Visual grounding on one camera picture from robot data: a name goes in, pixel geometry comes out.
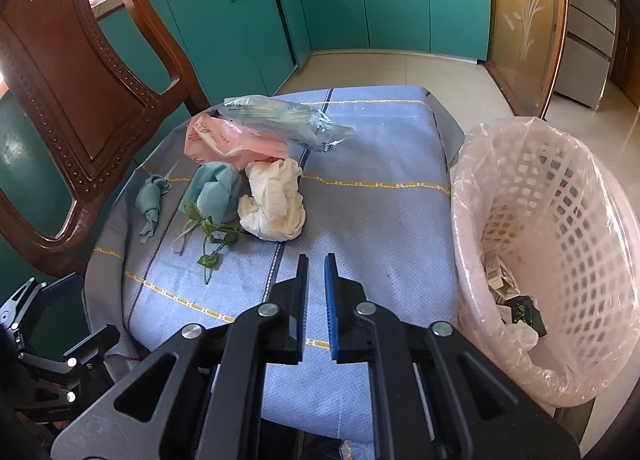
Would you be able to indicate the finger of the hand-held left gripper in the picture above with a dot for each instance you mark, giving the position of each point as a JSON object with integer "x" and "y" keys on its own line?
{"x": 90, "y": 345}
{"x": 65, "y": 282}

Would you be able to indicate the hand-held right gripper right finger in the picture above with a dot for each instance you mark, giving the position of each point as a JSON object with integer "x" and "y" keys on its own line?
{"x": 332, "y": 310}

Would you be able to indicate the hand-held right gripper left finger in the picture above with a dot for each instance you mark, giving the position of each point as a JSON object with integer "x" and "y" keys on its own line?
{"x": 295, "y": 310}

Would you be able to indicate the green leafy stem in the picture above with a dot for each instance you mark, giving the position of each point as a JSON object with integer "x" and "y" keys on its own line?
{"x": 215, "y": 240}

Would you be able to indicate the twisted teal cloth scrap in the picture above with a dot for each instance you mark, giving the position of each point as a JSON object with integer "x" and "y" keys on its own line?
{"x": 151, "y": 202}

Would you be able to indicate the teal face mask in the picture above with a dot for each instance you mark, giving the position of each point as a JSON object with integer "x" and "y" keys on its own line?
{"x": 215, "y": 187}

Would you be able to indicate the blue white carton box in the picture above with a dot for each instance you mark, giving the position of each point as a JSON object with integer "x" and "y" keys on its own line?
{"x": 495, "y": 272}

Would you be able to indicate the pink plastic bag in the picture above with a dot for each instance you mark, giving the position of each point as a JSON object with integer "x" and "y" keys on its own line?
{"x": 220, "y": 140}

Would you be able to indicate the clear plastic bag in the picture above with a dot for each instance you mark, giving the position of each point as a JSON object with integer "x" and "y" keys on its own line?
{"x": 280, "y": 112}

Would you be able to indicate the pink lattice wastebasket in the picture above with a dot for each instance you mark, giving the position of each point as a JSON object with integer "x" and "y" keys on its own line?
{"x": 575, "y": 200}

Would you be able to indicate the blue checked cloth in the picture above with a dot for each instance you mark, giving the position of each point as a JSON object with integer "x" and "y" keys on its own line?
{"x": 360, "y": 220}

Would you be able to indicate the carved wooden chair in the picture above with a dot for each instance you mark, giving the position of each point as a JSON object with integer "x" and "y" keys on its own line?
{"x": 65, "y": 40}

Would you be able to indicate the etched glass sliding door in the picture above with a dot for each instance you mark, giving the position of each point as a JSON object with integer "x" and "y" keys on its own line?
{"x": 530, "y": 25}

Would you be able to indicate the silver refrigerator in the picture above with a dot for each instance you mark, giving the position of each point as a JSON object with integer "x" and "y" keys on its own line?
{"x": 592, "y": 15}

